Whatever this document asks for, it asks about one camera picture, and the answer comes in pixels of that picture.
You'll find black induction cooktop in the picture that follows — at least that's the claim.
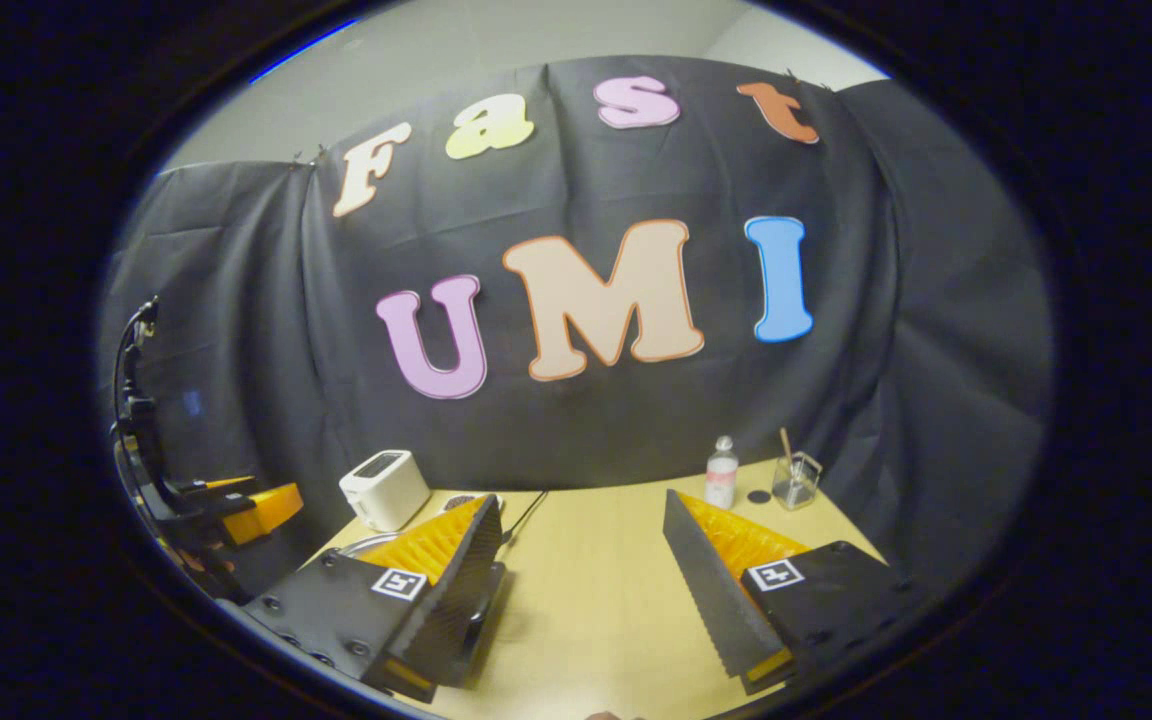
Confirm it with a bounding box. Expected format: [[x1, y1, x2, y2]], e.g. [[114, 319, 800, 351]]
[[456, 560, 509, 691]]

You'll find white toaster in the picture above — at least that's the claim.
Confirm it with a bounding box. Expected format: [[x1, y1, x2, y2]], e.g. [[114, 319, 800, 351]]
[[338, 449, 432, 533]]

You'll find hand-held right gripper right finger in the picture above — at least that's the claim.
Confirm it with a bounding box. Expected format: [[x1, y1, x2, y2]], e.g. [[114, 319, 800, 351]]
[[663, 488, 927, 696]]

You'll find black power cable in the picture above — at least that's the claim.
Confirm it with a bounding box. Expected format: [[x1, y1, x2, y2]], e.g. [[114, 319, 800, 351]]
[[501, 490, 549, 546]]

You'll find small clear pink-label bottle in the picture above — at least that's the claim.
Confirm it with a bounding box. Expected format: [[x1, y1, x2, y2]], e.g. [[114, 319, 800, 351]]
[[704, 435, 740, 510]]

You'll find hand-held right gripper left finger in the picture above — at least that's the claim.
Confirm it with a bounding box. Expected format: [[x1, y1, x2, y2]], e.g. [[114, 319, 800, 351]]
[[241, 493, 507, 701]]

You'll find clear glass cup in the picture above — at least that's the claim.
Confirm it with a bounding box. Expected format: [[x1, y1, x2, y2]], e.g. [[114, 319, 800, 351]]
[[772, 451, 823, 512]]

